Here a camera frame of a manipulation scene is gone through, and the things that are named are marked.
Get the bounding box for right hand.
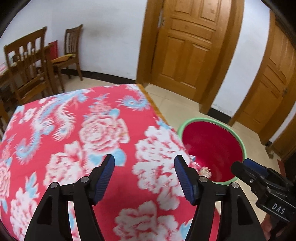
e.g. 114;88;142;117
261;214;286;240

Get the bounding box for red bin green rim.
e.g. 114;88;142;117
178;118;247;185

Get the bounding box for red floral tablecloth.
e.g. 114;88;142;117
1;84;198;240

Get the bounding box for wooden door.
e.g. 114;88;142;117
136;1;244;114
228;11;295;147

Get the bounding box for wooden dining table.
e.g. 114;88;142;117
1;45;59;104

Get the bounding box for wooden chair near table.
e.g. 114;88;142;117
4;26;53;105

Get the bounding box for red box on table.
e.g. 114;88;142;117
48;40;58;60

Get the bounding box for wooden chair with cushion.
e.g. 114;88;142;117
52;24;83;92

